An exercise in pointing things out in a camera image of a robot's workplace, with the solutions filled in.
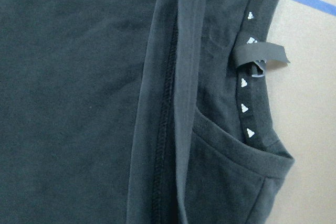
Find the black printed t-shirt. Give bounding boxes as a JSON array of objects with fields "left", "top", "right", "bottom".
[{"left": 1, "top": 0, "right": 294, "bottom": 223}]

